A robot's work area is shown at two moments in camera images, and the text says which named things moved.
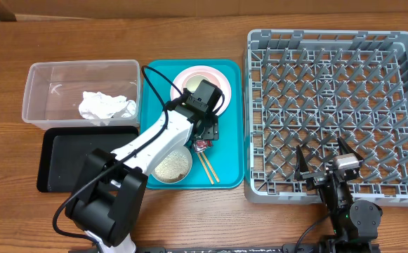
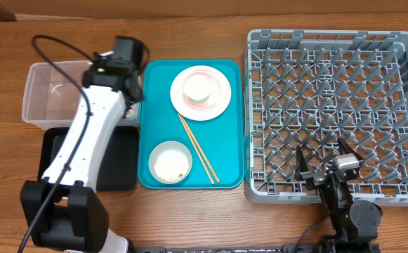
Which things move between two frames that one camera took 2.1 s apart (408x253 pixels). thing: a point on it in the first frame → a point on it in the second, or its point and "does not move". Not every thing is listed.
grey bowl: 174,166 does not move
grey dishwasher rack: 308,88 does not move
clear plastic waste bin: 54,91 does not move
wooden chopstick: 205,167 → 201,150
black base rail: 267,249 does not move
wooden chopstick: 210,166 → 196,149
